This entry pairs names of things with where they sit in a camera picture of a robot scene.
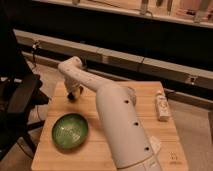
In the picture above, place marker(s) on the green bowl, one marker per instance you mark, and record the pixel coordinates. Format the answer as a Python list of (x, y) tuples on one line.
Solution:
[(70, 131)]

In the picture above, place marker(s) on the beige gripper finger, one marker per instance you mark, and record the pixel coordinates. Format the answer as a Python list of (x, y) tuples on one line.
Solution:
[(79, 91)]

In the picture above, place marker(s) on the white folded cloth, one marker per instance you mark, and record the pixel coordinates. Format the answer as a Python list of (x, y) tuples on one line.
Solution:
[(155, 144)]

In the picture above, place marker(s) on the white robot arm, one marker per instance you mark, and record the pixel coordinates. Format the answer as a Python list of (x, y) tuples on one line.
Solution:
[(129, 144)]

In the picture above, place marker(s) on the black chair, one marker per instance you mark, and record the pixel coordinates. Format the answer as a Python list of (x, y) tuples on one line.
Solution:
[(19, 93)]

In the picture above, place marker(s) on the black eraser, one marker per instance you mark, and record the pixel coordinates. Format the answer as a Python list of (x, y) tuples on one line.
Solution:
[(71, 96)]

